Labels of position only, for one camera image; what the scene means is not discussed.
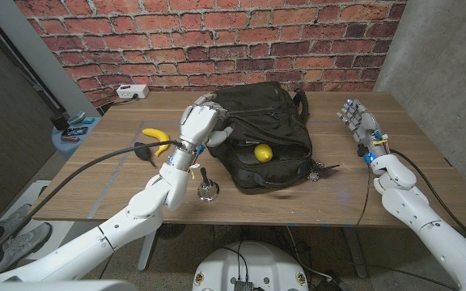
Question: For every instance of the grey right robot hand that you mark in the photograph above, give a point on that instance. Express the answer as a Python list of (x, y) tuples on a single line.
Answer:
[(364, 125)]

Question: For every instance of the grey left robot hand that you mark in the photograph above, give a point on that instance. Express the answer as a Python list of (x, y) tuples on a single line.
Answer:
[(194, 123)]

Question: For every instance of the yellow ball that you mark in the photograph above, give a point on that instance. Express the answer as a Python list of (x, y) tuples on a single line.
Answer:
[(263, 153)]

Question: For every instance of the black backpack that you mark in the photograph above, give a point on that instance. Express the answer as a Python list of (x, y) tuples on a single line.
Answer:
[(281, 117)]

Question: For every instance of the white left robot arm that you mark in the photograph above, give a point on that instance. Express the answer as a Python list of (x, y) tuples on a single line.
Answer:
[(136, 218)]

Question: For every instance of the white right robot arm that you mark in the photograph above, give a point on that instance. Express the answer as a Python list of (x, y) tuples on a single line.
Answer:
[(419, 210)]

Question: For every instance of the yellow toy banana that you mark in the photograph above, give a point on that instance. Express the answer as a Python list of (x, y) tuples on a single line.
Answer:
[(154, 134)]

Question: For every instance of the black rubber air blower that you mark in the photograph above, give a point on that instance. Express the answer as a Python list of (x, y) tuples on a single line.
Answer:
[(142, 150)]

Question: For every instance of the silver call bell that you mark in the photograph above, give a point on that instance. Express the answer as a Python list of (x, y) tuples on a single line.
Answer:
[(208, 190)]

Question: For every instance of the white power strip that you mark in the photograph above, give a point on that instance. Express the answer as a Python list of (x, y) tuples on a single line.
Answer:
[(132, 91)]

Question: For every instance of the red brick printed backdrop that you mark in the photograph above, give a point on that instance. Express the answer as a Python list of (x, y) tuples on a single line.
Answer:
[(217, 40)]

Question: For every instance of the small blue box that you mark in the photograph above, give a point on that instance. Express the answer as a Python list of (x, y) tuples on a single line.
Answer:
[(88, 120)]

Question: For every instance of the black floor fan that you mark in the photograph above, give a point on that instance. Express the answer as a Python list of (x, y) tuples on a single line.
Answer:
[(172, 230)]

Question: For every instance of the grey teal brush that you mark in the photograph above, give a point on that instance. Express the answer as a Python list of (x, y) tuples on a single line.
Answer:
[(76, 117)]

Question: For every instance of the small red object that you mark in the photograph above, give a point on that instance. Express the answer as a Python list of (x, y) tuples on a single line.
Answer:
[(70, 139)]

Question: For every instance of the blue round stool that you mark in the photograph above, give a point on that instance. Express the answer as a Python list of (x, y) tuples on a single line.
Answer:
[(67, 147)]

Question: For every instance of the grey table leg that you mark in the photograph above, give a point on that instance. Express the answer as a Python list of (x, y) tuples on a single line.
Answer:
[(147, 250), (356, 254)]

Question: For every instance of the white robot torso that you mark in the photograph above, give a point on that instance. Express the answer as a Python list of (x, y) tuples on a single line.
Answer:
[(269, 262)]

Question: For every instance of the black power brick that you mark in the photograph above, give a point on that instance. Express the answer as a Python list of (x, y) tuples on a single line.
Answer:
[(332, 285)]

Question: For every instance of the grey sneaker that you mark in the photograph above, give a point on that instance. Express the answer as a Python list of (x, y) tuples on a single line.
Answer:
[(14, 216), (22, 242)]

